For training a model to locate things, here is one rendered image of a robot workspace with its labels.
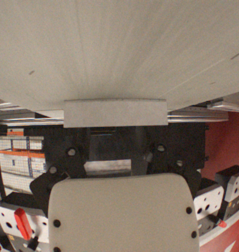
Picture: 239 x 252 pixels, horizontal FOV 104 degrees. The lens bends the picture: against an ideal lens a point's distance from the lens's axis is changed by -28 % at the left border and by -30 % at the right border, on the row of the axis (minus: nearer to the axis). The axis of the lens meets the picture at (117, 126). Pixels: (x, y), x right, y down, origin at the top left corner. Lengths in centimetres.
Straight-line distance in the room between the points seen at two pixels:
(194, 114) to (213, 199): 41
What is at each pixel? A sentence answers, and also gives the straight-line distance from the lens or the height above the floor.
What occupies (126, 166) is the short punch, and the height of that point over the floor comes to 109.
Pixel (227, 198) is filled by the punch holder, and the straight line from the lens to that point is 47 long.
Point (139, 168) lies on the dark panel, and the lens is 82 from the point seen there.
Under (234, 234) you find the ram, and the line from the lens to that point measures 76.
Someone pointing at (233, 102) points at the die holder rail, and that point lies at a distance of 45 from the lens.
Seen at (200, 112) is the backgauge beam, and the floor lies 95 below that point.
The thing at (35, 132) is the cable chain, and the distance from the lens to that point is 68.
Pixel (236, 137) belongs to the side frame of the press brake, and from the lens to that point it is 99.
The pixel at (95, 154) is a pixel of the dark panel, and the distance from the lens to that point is 75.
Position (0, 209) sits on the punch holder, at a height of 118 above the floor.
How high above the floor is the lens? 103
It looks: 2 degrees down
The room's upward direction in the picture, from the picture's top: 178 degrees clockwise
